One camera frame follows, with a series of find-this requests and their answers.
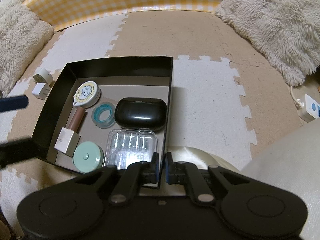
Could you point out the white usb wall charger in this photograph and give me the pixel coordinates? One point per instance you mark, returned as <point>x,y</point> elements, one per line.
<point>41,91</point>

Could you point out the white fluffy pillow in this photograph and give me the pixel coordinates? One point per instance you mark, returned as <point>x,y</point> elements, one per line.
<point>23,35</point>
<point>286,32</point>

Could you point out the black cardboard box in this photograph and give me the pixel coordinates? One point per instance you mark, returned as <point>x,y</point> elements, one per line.
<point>117,77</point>

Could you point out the right white fluffy pillow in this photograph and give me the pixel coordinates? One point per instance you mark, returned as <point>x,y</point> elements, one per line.
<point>286,32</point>

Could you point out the mint green round tape measure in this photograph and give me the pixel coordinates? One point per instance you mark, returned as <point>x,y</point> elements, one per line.
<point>88,156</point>

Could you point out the white power strip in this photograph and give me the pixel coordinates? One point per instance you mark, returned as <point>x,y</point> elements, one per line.
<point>308,108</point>

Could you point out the white round yellow-dial tape measure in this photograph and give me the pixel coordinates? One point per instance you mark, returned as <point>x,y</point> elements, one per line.
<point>87,95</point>

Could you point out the white cube brown-cap bottle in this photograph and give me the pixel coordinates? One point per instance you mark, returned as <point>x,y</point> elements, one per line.
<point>68,138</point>

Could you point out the clear plastic case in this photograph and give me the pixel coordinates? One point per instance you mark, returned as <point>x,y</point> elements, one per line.
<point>125,147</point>

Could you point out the teal clear tape roll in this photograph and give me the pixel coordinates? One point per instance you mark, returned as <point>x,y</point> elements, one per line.
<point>103,115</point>

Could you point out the left white fluffy pillow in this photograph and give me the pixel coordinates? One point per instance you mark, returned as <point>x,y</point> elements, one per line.
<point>23,35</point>

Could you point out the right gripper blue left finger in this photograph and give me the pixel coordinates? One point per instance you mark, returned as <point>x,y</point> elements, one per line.
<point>154,168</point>

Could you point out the black oval earbuds case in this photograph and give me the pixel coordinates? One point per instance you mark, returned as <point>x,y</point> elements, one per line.
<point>141,113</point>

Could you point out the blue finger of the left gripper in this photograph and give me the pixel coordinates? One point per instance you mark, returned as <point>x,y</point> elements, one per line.
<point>19,150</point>
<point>13,103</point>

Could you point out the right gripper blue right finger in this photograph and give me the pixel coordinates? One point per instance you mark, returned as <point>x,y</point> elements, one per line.
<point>170,169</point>

